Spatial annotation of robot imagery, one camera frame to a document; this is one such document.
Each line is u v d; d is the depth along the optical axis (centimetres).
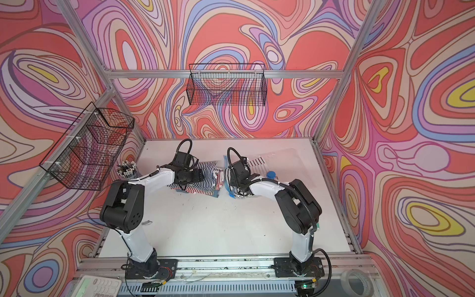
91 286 69
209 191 93
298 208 49
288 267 73
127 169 85
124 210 49
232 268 76
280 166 105
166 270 72
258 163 108
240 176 73
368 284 68
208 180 93
